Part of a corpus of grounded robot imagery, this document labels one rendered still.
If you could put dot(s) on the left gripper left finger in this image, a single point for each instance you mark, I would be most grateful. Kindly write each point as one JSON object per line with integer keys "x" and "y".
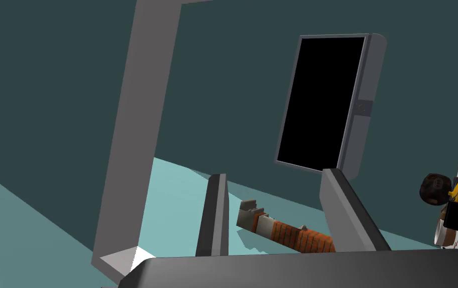
{"x": 214, "y": 218}

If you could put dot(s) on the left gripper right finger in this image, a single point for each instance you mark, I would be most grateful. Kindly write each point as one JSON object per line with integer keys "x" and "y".
{"x": 347, "y": 216}

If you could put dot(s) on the orange brick chimney model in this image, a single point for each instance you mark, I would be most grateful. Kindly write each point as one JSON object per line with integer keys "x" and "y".
{"x": 289, "y": 234}

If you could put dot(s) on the black screen grey television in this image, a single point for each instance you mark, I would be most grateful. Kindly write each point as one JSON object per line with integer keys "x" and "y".
{"x": 325, "y": 102}

